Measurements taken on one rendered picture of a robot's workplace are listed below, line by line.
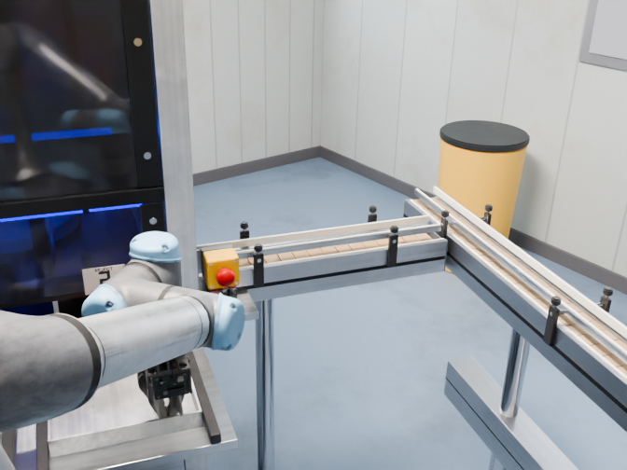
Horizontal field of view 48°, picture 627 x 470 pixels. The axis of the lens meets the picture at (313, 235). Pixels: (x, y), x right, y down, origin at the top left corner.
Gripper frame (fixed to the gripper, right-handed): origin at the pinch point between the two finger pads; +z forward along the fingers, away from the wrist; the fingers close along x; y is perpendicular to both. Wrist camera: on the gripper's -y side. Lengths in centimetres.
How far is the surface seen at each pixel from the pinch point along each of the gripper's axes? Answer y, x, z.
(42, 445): 0.0, -21.1, 1.7
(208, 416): 1.4, 7.0, 1.7
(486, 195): -167, 177, 47
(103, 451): 2.5, -11.6, 3.7
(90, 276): -33.4, -9.8, -11.2
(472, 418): -27, 85, 46
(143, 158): -34.1, 3.1, -35.5
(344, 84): -346, 174, 36
